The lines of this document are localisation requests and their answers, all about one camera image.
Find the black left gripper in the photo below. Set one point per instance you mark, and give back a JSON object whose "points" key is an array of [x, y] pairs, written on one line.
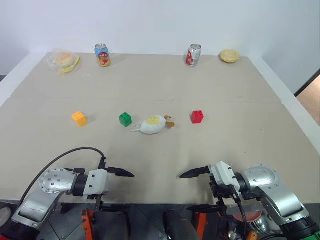
{"points": [[98, 201]]}

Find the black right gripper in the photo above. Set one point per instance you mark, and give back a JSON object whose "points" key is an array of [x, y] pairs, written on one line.
{"points": [[222, 193]]}

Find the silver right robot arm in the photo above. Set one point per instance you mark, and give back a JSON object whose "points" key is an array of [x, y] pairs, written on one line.
{"points": [[272, 187]]}

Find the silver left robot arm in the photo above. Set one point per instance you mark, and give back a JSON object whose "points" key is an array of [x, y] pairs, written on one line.
{"points": [[53, 183]]}

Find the dark rounded shape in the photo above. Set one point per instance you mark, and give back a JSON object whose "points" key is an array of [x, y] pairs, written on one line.
{"points": [[178, 225]]}

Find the red bowl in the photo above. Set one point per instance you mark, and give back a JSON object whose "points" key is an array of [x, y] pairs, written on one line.
{"points": [[250, 216]]}

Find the green toy block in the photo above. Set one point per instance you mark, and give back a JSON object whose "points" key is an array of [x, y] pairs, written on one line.
{"points": [[125, 119]]}

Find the red toy block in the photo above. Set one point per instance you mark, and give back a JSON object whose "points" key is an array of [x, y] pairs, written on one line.
{"points": [[197, 116]]}

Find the white egg plush toy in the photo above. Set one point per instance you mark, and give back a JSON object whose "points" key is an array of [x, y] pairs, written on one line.
{"points": [[152, 124]]}

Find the yellow toy block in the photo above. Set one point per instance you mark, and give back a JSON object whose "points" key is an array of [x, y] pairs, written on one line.
{"points": [[79, 118]]}

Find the white rounded object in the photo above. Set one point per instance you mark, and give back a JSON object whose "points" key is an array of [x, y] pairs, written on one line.
{"points": [[4, 216]]}

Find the red drink can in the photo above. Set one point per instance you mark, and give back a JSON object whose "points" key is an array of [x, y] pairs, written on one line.
{"points": [[193, 55]]}

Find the blue drink can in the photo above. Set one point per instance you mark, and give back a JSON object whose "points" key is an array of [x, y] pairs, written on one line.
{"points": [[102, 55]]}

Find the bagged bread bun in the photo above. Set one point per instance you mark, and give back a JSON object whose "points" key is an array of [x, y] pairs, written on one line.
{"points": [[63, 60]]}

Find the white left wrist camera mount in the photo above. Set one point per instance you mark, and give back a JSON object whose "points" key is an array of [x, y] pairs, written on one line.
{"points": [[96, 181]]}

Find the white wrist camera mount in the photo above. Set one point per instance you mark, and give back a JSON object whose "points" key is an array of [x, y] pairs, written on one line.
{"points": [[96, 181], [223, 175]]}

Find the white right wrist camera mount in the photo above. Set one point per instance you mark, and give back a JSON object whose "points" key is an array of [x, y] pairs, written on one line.
{"points": [[223, 175]]}

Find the orange frame bracket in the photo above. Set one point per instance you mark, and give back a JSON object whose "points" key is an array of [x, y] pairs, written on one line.
{"points": [[201, 225], [87, 223]]}

